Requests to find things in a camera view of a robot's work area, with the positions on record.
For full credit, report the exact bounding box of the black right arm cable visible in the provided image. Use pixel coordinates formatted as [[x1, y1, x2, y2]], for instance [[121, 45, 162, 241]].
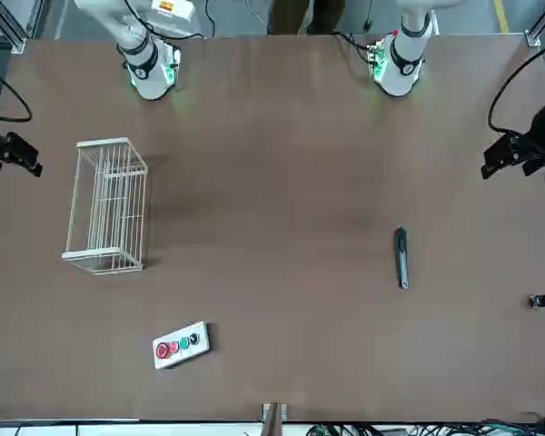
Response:
[[0, 58, 34, 124]]

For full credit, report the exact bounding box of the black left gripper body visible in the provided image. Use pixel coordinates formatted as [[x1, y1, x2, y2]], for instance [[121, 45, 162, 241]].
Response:
[[524, 92, 545, 167]]

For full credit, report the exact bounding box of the white push-button control box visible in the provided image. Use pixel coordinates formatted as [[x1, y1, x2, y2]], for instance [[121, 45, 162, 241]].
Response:
[[152, 320, 211, 371]]

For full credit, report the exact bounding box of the white wire rack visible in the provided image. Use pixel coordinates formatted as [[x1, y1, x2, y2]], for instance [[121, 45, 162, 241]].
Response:
[[62, 136, 150, 277]]

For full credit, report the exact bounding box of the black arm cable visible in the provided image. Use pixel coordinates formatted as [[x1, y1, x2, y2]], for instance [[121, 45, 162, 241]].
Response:
[[487, 34, 545, 137], [0, 58, 34, 124]]

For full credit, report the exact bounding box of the black right base cable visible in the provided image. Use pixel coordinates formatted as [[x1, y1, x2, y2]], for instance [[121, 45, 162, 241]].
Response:
[[122, 0, 217, 40]]

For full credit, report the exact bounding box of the black left base cable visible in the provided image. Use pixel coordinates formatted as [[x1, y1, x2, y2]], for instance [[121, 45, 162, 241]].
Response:
[[331, 29, 381, 63]]

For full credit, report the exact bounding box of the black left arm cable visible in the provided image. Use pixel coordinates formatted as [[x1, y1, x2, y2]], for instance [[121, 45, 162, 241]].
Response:
[[487, 34, 545, 137]]

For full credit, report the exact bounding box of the aluminium frame post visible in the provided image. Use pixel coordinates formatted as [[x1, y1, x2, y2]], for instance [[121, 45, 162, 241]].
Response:
[[262, 401, 289, 436], [0, 0, 29, 55], [524, 0, 545, 47]]

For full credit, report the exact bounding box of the white box with yellow label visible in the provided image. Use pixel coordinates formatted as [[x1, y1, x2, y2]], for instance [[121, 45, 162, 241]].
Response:
[[150, 0, 195, 23]]

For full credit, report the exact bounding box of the person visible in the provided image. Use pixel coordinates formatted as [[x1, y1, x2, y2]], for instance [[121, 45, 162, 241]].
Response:
[[266, 0, 347, 35]]

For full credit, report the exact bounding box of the black base cable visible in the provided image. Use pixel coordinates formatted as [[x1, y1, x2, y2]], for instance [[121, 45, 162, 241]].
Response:
[[331, 29, 381, 63], [122, 0, 217, 40]]

